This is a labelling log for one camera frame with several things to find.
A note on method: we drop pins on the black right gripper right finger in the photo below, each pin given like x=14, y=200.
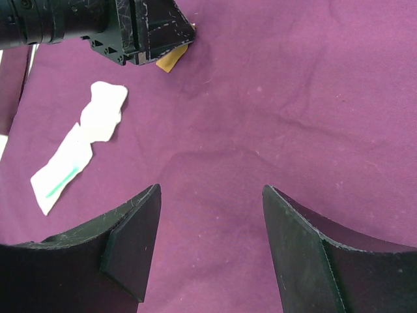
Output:
x=322, y=266

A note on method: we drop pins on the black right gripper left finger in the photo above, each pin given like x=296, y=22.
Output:
x=102, y=265

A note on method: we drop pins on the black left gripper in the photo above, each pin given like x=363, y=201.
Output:
x=141, y=32

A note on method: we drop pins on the suture packet white green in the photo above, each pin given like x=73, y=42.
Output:
x=71, y=157

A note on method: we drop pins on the white gauze pad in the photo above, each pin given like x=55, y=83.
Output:
x=101, y=116

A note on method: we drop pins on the purple cloth mat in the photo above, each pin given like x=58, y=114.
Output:
x=317, y=98

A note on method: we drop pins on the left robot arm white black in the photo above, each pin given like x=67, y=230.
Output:
x=29, y=22

